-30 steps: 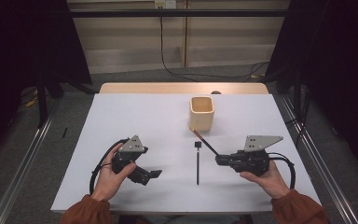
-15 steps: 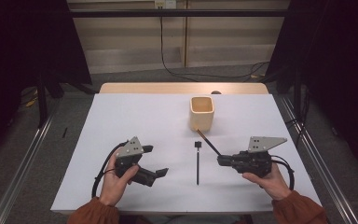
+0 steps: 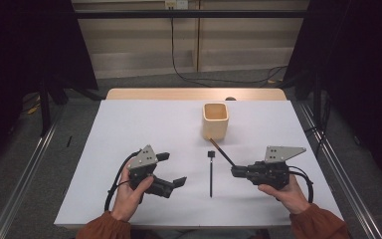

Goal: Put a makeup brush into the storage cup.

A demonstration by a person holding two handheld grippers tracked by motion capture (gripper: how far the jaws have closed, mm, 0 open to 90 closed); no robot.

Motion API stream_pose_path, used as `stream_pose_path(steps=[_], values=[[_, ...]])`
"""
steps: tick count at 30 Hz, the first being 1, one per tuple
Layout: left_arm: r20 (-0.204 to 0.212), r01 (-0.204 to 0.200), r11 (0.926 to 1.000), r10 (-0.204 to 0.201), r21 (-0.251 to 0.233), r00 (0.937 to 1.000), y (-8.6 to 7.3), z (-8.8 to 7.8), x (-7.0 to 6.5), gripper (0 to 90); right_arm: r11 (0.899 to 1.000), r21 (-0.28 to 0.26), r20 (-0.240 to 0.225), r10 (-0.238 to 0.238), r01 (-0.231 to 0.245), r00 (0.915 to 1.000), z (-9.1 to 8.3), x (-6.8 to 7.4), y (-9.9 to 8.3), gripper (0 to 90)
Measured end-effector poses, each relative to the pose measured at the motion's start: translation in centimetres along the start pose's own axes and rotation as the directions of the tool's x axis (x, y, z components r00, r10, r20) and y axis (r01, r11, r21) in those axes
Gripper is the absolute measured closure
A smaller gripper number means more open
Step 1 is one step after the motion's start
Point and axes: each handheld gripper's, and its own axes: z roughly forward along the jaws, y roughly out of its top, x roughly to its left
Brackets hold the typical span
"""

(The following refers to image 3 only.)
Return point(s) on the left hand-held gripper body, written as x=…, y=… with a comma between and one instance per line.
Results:
x=142, y=172

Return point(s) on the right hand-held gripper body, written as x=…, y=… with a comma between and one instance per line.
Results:
x=272, y=174

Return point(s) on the brown-tipped black pen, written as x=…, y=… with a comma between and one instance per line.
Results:
x=222, y=152

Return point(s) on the black square-headed brush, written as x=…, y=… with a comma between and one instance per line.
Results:
x=211, y=176

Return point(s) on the beige square pen holder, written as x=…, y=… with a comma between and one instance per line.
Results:
x=215, y=122

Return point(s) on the person's right hand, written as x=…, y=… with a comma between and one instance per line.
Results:
x=288, y=197

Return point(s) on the person's left hand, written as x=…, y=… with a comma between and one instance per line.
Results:
x=127, y=199

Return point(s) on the white table sheet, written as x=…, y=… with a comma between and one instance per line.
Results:
x=165, y=132

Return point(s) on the dark round table grommet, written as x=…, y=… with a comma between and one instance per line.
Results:
x=230, y=98

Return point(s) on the small black stick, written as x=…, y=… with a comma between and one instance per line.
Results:
x=69, y=141

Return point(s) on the black metal stand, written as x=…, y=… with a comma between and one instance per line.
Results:
x=317, y=99
x=44, y=106

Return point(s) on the black curtain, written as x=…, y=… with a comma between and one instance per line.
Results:
x=20, y=66
x=361, y=83

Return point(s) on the aluminium floor rail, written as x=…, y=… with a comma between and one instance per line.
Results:
x=23, y=179
x=341, y=172

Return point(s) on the black horizontal frame bar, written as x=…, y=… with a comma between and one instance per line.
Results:
x=192, y=14

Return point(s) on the white wall socket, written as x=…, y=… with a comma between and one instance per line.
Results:
x=176, y=4

